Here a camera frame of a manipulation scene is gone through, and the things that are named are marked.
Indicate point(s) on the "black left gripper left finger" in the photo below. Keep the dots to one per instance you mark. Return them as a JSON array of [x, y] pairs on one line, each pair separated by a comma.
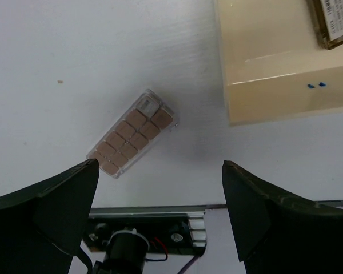
[[42, 225]]

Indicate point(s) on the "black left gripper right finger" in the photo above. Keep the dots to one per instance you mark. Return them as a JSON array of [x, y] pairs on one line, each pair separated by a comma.
[[276, 231]]

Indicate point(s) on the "dark gold makeup box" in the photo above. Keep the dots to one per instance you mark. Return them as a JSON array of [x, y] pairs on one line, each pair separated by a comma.
[[327, 19]]

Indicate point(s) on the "cream compartment organizer box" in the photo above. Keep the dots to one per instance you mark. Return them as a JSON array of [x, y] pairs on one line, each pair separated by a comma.
[[273, 67]]

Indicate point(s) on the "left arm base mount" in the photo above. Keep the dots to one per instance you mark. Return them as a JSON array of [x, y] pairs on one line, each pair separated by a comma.
[[178, 229]]

